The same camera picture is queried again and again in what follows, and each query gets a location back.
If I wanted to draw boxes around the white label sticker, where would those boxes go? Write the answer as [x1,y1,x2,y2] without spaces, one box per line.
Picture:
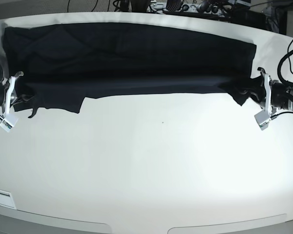
[0,190,17,210]

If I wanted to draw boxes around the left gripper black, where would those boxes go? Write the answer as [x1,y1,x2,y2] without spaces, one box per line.
[256,79,293,112]

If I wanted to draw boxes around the black T-shirt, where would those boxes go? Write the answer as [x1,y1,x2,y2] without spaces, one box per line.
[2,23,264,113]

